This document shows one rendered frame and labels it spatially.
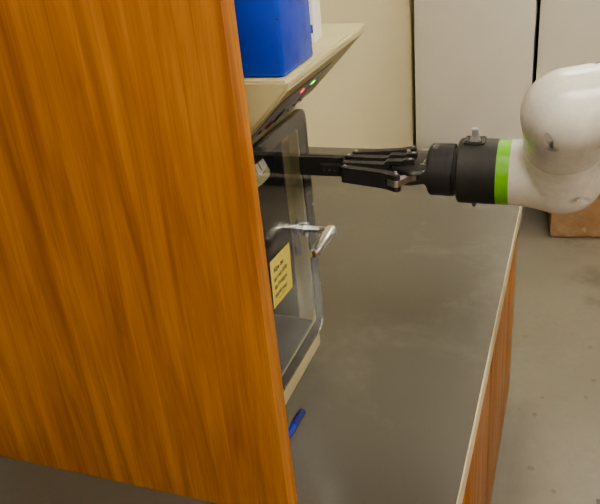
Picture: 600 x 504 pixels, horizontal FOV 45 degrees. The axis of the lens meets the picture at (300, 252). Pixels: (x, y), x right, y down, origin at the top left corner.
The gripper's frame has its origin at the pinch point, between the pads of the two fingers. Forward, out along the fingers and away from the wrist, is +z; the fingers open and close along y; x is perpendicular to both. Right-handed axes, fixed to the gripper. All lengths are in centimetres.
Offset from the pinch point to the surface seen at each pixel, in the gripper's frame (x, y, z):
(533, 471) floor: 131, -80, -32
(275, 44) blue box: -23.7, 26.0, -5.3
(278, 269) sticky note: 11.7, 12.7, 3.6
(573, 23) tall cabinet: 35, -284, -32
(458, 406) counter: 36.9, 7.2, -22.0
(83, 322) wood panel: 8.9, 35.3, 21.6
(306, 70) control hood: -19.7, 21.0, -6.6
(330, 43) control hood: -20.1, 9.0, -5.7
